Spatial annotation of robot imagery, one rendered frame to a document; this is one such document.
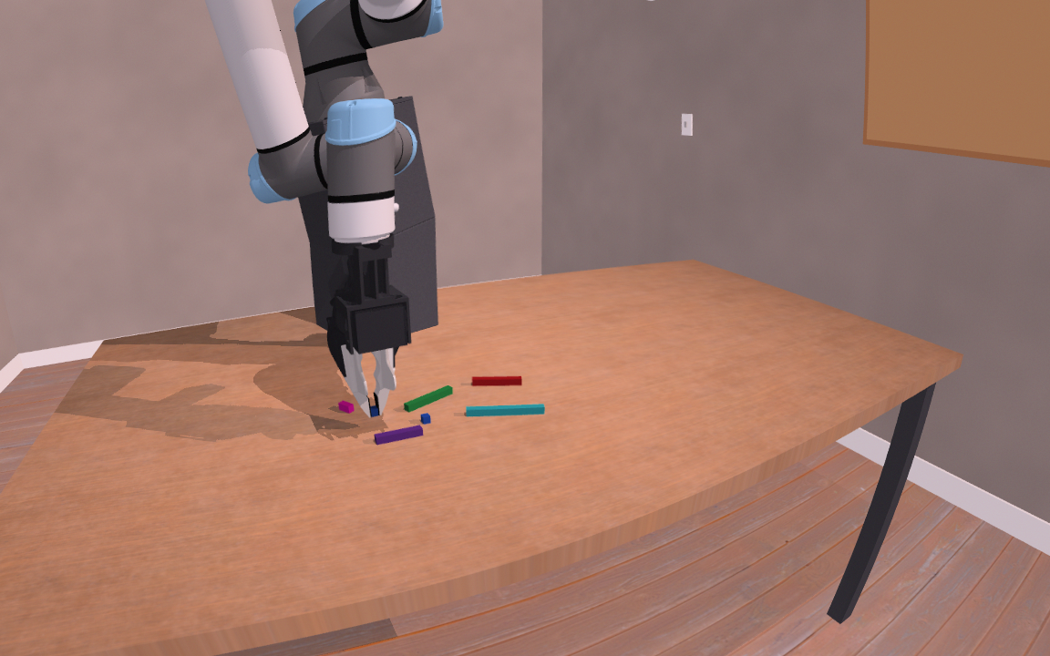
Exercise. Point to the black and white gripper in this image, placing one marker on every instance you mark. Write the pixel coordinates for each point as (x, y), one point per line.
(375, 323)

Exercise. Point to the turquoise rod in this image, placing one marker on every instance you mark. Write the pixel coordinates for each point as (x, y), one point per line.
(497, 410)

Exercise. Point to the purple rod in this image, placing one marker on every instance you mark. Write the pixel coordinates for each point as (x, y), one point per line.
(399, 434)

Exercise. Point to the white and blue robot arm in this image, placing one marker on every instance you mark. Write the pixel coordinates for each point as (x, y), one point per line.
(365, 145)

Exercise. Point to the red rod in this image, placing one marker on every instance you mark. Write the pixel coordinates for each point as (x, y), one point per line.
(496, 380)

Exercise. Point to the green rod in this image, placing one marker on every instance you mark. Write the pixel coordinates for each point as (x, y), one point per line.
(428, 398)

